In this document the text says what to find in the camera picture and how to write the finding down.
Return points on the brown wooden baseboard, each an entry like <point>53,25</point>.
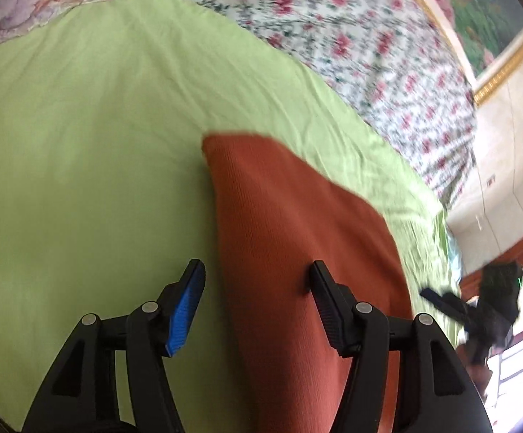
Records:
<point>469,285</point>

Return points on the floral rose bedspread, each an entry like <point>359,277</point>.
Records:
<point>387,61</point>

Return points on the orange knit sweater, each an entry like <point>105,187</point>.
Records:
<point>275,215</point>

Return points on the right hand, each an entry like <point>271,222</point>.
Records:
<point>479,373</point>

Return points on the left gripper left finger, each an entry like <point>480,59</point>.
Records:
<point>79,391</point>

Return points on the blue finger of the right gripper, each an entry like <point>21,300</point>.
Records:
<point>452,306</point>

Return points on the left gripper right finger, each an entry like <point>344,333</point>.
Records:
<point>434,391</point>

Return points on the gold framed landscape painting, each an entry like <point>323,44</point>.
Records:
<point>486,37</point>

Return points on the light green bed sheet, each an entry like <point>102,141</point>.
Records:
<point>105,194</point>

